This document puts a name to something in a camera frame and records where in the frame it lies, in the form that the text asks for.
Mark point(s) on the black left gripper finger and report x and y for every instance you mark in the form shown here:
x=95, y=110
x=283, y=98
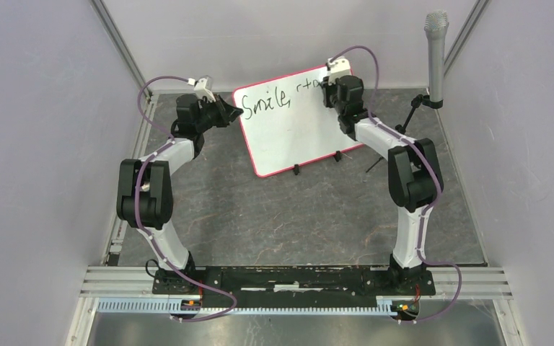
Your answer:
x=227, y=118
x=221, y=108

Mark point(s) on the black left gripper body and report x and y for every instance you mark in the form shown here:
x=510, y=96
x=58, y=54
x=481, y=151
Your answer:
x=211, y=115

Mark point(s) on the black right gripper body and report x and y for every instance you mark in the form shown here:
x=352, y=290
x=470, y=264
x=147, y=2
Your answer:
x=330, y=96

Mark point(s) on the pink framed whiteboard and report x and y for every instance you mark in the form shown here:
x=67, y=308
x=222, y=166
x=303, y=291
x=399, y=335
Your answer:
x=285, y=123

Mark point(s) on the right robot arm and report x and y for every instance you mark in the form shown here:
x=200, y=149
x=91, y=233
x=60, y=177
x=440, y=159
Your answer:
x=413, y=171

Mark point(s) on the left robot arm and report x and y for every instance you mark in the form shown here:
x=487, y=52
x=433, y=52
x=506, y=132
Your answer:
x=145, y=198

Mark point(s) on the silver microphone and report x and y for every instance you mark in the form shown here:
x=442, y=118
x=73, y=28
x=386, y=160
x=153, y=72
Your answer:
x=436, y=27

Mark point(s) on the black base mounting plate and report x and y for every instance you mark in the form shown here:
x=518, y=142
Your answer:
x=294, y=287

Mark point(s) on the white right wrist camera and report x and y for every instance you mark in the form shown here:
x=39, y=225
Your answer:
x=337, y=68

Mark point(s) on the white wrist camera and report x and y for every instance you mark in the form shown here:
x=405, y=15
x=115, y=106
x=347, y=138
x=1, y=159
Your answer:
x=202, y=88
x=337, y=68

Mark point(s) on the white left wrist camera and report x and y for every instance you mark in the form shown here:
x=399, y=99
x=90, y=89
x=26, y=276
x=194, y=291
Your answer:
x=202, y=88

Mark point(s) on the blue toothed cable strip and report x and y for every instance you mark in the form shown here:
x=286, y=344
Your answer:
x=176, y=306

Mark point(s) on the aluminium rail frame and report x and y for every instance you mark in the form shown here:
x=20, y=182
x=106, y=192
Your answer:
x=478, y=283

